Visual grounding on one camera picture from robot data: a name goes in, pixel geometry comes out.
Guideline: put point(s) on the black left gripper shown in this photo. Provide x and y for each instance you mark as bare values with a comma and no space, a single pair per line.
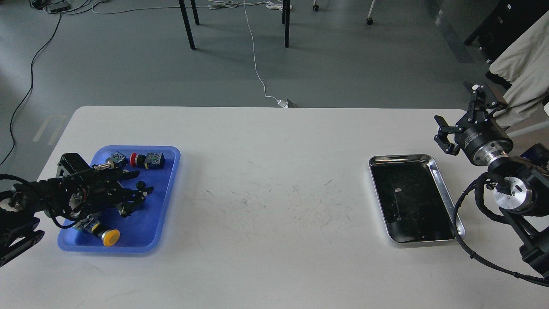
81,190

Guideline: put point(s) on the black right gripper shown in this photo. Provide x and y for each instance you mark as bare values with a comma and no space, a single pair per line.
484,140

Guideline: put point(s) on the small black gear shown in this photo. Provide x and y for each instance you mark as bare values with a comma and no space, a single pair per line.
140,185

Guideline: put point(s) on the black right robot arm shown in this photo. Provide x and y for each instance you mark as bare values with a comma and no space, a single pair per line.
512,189

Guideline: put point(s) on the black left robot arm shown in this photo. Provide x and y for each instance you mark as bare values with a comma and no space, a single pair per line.
19,205

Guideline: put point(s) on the blue plastic tray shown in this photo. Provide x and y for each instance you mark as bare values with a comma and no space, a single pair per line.
141,231

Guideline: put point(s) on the silver metal tray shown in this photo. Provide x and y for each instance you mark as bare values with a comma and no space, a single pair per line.
414,200

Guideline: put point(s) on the beige cloth cover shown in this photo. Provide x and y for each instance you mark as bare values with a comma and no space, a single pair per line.
525,65

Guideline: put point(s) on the white power adapter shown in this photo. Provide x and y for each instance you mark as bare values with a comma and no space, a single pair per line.
286,103

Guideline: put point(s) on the black table leg left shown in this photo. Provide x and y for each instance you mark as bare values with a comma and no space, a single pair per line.
186,20

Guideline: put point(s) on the black table leg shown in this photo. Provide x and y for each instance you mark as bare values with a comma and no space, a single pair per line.
186,20
286,9

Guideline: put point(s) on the black table leg right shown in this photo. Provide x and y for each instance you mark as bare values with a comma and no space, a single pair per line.
286,9

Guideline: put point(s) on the green push button switch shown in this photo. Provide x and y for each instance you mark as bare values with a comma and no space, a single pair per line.
117,160

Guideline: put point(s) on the red push button switch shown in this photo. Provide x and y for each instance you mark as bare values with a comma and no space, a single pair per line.
150,161

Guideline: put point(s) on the yellow push button switch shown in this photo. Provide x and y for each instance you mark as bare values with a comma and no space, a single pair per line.
96,228

